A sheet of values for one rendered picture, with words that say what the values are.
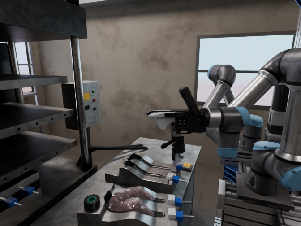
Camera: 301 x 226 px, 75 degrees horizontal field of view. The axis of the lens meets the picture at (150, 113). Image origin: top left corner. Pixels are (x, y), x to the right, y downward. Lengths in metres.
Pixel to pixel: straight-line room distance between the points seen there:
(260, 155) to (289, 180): 0.17
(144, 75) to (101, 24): 1.16
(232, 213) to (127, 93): 2.78
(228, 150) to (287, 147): 0.24
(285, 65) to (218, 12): 2.37
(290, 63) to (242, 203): 0.67
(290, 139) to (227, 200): 0.44
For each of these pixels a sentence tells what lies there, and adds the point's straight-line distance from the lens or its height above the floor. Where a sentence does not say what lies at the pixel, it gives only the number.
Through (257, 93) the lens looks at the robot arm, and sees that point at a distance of 0.92.
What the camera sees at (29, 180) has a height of 0.93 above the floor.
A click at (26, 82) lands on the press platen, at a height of 1.52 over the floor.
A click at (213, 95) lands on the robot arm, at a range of 1.29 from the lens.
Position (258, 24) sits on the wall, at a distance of 3.17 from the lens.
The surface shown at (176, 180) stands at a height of 0.90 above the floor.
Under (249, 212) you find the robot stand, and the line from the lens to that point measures 1.17.
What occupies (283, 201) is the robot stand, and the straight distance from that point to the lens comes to 1.11.
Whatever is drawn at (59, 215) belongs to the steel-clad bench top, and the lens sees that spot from 1.34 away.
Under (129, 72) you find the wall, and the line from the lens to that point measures 3.49.
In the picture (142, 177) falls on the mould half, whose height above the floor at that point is 0.88.
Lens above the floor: 1.63
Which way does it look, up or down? 14 degrees down
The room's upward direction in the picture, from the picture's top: straight up
